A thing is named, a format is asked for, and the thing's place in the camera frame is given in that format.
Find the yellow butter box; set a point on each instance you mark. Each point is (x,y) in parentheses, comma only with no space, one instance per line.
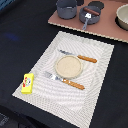
(27,83)

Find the white toy fish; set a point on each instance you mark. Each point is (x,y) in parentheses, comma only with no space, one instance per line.
(88,15)

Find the small grey saucepan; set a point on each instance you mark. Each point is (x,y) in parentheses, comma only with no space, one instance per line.
(86,21)

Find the brown toy sausage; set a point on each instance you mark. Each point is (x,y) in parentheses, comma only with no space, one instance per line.
(91,11)

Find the round wooden plate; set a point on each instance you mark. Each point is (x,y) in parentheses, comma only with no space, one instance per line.
(68,66)

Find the tall grey pot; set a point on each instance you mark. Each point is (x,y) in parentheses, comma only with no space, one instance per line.
(66,9)

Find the black rear burner disc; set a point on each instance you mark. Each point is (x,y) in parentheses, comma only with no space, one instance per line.
(98,4)

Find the cream bowl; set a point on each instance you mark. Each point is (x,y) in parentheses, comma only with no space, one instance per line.
(122,14)

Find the knife with wooden handle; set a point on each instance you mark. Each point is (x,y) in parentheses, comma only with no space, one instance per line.
(79,56)

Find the fork with wooden handle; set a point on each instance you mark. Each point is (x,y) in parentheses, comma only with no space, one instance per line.
(54,77)

